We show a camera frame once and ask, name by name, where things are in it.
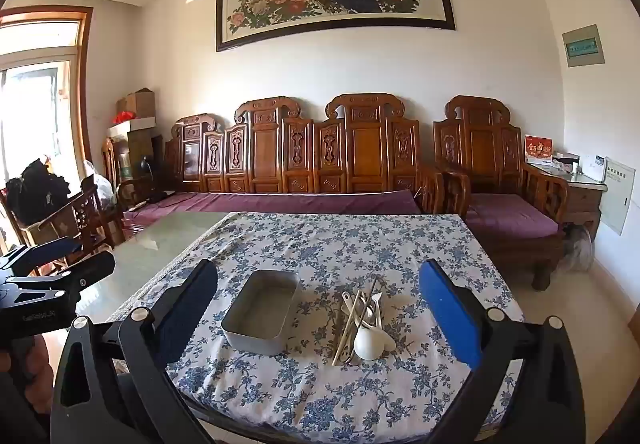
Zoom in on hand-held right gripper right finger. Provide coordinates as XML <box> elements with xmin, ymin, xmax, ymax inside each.
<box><xmin>417</xmin><ymin>259</ymin><xmax>586</xmax><ymax>444</ymax></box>

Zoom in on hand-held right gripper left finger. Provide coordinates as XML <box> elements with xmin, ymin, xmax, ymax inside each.
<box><xmin>50</xmin><ymin>258</ymin><xmax>221</xmax><ymax>444</ymax></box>

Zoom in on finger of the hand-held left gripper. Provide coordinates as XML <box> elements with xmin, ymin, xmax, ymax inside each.
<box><xmin>0</xmin><ymin>251</ymin><xmax>117</xmax><ymax>312</ymax></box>
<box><xmin>0</xmin><ymin>237</ymin><xmax>84</xmax><ymax>276</ymax></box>

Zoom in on grey metal box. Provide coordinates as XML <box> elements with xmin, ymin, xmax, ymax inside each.
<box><xmin>221</xmin><ymin>269</ymin><xmax>301</xmax><ymax>357</ymax></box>

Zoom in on beige chopstick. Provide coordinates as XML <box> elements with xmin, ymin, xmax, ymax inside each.
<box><xmin>359</xmin><ymin>275</ymin><xmax>379</xmax><ymax>325</ymax></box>
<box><xmin>346</xmin><ymin>291</ymin><xmax>368</xmax><ymax>350</ymax></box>

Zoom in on white soup spoon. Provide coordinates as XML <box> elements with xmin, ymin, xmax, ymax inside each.
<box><xmin>353</xmin><ymin>293</ymin><xmax>386</xmax><ymax>362</ymax></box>

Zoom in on person's left hand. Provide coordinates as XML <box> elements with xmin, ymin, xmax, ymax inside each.
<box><xmin>0</xmin><ymin>338</ymin><xmax>55</xmax><ymax>405</ymax></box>

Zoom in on carved wooden chair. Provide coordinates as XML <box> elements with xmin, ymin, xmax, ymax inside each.
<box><xmin>30</xmin><ymin>184</ymin><xmax>117</xmax><ymax>270</ymax></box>
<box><xmin>102</xmin><ymin>137</ymin><xmax>151</xmax><ymax>211</ymax></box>

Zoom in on white plastic bag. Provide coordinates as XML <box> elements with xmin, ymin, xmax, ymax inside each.
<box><xmin>82</xmin><ymin>160</ymin><xmax>117</xmax><ymax>210</ymax></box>

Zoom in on black desk lamp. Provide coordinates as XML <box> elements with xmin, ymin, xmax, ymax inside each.
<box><xmin>140</xmin><ymin>155</ymin><xmax>176</xmax><ymax>203</ymax></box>

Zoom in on long purple sofa cushion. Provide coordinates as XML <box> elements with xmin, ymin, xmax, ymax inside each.
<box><xmin>124</xmin><ymin>191</ymin><xmax>423</xmax><ymax>231</ymax></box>

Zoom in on blue floral tablecloth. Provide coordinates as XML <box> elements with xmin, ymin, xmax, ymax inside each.
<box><xmin>107</xmin><ymin>211</ymin><xmax>526</xmax><ymax>440</ymax></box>

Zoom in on plastic-wrapped floor fan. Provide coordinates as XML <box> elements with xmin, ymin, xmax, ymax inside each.
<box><xmin>560</xmin><ymin>224</ymin><xmax>596</xmax><ymax>272</ymax></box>

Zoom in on white flat box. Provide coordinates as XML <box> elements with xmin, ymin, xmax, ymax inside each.
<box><xmin>107</xmin><ymin>118</ymin><xmax>158</xmax><ymax>138</ymax></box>

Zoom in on carved wooden armchair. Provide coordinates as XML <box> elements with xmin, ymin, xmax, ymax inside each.
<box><xmin>432</xmin><ymin>95</ymin><xmax>571</xmax><ymax>292</ymax></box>

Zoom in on wooden side table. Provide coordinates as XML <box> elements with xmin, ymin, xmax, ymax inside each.
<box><xmin>525</xmin><ymin>161</ymin><xmax>608</xmax><ymax>241</ymax></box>

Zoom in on brown cardboard box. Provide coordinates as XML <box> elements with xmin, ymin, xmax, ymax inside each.
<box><xmin>117</xmin><ymin>88</ymin><xmax>156</xmax><ymax>120</ymax></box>

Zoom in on red card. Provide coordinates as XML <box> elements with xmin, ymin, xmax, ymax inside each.
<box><xmin>524</xmin><ymin>134</ymin><xmax>555</xmax><ymax>164</ymax></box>

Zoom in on carved wooden sofa bench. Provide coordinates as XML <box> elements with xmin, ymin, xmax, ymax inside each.
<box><xmin>165</xmin><ymin>93</ymin><xmax>446</xmax><ymax>220</ymax></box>

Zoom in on white desktop device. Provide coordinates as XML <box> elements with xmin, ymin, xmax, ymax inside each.
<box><xmin>582</xmin><ymin>155</ymin><xmax>608</xmax><ymax>183</ymax></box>

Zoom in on white electrical panel door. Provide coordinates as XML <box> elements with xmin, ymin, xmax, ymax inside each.
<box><xmin>600</xmin><ymin>157</ymin><xmax>637</xmax><ymax>236</ymax></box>

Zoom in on wooden door frame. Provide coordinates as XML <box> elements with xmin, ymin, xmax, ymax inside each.
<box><xmin>0</xmin><ymin>7</ymin><xmax>94</xmax><ymax>175</ymax></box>

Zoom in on grey wall box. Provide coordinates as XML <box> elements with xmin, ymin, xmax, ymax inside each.
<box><xmin>561</xmin><ymin>24</ymin><xmax>605</xmax><ymax>68</ymax></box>

